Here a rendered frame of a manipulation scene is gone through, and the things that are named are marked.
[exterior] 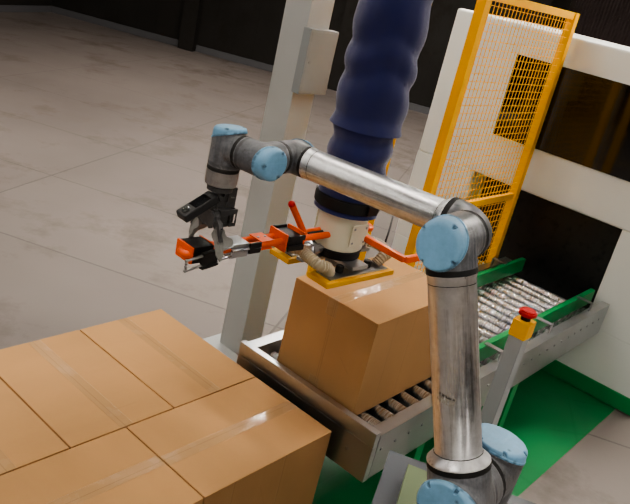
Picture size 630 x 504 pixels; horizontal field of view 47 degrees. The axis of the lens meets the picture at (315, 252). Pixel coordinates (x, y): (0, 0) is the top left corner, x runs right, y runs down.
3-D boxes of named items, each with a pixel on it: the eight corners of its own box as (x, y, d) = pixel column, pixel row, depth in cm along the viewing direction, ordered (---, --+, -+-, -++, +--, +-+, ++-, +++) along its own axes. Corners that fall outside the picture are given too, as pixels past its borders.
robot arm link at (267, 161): (296, 147, 192) (261, 133, 199) (268, 150, 183) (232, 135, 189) (289, 181, 196) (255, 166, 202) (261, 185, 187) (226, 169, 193)
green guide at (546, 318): (585, 300, 438) (591, 287, 434) (602, 308, 432) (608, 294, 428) (449, 372, 318) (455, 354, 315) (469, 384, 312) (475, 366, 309)
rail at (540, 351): (590, 328, 438) (601, 300, 431) (599, 332, 435) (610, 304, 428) (357, 471, 266) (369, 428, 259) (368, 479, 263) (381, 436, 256)
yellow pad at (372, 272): (372, 263, 264) (376, 250, 262) (393, 275, 258) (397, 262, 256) (305, 276, 240) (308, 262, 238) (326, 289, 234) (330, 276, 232)
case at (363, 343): (364, 332, 337) (386, 253, 322) (436, 374, 315) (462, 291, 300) (275, 366, 292) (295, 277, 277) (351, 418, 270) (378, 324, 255)
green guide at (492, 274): (507, 264, 467) (511, 251, 464) (522, 271, 461) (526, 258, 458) (355, 317, 348) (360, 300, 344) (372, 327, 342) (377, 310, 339)
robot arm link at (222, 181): (219, 175, 194) (198, 163, 200) (216, 192, 196) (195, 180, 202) (245, 174, 200) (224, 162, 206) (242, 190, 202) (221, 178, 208)
